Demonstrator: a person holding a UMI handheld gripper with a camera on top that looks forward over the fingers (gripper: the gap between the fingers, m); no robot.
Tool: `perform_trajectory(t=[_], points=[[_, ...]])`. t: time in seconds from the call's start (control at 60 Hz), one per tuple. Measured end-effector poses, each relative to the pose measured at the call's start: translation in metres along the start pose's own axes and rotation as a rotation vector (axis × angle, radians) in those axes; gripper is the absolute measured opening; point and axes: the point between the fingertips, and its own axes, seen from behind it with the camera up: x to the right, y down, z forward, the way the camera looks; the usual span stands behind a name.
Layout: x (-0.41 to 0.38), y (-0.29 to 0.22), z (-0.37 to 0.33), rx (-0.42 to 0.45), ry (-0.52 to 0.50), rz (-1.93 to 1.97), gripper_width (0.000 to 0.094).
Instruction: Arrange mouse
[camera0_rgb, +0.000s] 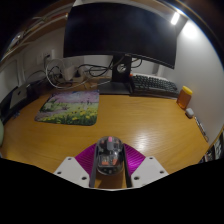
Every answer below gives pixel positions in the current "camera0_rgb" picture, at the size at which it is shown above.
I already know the white power strip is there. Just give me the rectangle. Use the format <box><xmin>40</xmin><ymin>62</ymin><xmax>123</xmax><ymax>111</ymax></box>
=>
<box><xmin>63</xmin><ymin>64</ymin><xmax>85</xmax><ymax>83</ymax></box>

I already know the white cable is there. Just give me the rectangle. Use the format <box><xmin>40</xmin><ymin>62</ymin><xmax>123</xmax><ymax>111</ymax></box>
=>
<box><xmin>45</xmin><ymin>59</ymin><xmax>111</xmax><ymax>90</ymax></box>

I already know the thin dark pen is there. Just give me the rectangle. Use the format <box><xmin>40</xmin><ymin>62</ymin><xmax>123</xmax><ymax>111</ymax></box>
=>
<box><xmin>194</xmin><ymin>115</ymin><xmax>210</xmax><ymax>143</ymax></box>

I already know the black cable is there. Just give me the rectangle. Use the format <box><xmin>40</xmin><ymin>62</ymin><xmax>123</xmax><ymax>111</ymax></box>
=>
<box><xmin>75</xmin><ymin>62</ymin><xmax>118</xmax><ymax>78</ymax></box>

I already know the wooden shelf unit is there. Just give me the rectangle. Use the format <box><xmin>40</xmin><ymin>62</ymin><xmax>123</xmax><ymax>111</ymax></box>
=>
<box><xmin>0</xmin><ymin>0</ymin><xmax>73</xmax><ymax>64</ymax></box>

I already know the bright lamp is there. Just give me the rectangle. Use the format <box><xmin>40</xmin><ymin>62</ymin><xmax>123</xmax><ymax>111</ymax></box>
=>
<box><xmin>170</xmin><ymin>11</ymin><xmax>181</xmax><ymax>26</ymax></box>

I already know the silver mini computer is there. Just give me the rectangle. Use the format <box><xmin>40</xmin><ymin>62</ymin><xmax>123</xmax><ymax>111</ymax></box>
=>
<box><xmin>9</xmin><ymin>87</ymin><xmax>28</xmax><ymax>109</ymax></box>

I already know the black box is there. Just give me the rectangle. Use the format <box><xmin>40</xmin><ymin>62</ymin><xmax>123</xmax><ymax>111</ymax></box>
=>
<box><xmin>0</xmin><ymin>83</ymin><xmax>38</xmax><ymax>124</ymax></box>

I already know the white wall socket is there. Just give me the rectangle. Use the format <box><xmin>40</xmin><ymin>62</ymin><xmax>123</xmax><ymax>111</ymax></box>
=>
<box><xmin>41</xmin><ymin>49</ymin><xmax>56</xmax><ymax>63</ymax></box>

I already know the orange bottle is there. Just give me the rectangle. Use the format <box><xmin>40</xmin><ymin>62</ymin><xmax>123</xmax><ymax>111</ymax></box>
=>
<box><xmin>176</xmin><ymin>85</ymin><xmax>194</xmax><ymax>110</ymax></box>

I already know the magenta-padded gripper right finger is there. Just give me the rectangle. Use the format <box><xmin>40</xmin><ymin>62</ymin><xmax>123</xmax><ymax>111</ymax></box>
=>
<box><xmin>121</xmin><ymin>143</ymin><xmax>170</xmax><ymax>189</ymax></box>

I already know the transparent computer mouse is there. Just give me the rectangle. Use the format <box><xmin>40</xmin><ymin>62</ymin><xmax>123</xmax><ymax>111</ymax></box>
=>
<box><xmin>95</xmin><ymin>135</ymin><xmax>123</xmax><ymax>176</ymax></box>

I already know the pale green object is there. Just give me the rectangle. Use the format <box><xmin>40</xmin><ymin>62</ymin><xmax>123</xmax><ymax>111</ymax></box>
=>
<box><xmin>0</xmin><ymin>119</ymin><xmax>5</xmax><ymax>148</ymax></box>

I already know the small white case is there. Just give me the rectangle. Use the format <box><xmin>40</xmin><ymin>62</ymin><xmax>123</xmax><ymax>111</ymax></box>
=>
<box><xmin>185</xmin><ymin>107</ymin><xmax>195</xmax><ymax>119</ymax></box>

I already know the dark keyboard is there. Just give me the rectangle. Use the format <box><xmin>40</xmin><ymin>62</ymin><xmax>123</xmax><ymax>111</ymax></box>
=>
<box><xmin>130</xmin><ymin>73</ymin><xmax>181</xmax><ymax>99</ymax></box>

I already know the black computer monitor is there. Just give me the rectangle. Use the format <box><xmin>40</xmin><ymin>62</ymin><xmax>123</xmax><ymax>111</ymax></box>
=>
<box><xmin>63</xmin><ymin>3</ymin><xmax>178</xmax><ymax>96</ymax></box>

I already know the flower meadow print mouse pad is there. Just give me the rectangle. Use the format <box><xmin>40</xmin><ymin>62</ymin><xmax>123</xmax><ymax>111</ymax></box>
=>
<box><xmin>34</xmin><ymin>89</ymin><xmax>101</xmax><ymax>127</ymax></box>

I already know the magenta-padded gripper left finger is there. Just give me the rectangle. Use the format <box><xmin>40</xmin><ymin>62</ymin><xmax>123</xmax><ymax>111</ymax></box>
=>
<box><xmin>53</xmin><ymin>143</ymin><xmax>100</xmax><ymax>189</ymax></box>

